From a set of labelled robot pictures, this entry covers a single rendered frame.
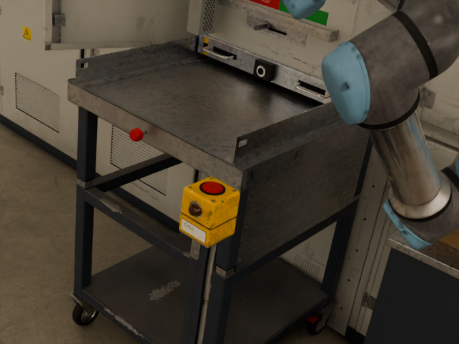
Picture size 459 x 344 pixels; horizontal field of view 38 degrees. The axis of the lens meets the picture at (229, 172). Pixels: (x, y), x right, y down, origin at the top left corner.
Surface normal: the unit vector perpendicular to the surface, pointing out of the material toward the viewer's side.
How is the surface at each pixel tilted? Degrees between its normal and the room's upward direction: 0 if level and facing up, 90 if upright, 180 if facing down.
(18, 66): 90
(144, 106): 0
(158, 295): 0
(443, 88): 90
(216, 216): 91
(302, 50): 90
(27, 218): 0
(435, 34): 63
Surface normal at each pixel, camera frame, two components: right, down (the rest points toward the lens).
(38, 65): -0.65, 0.28
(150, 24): 0.47, 0.47
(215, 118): 0.13, -0.87
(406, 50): -0.07, 0.08
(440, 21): 0.16, -0.28
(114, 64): 0.75, 0.39
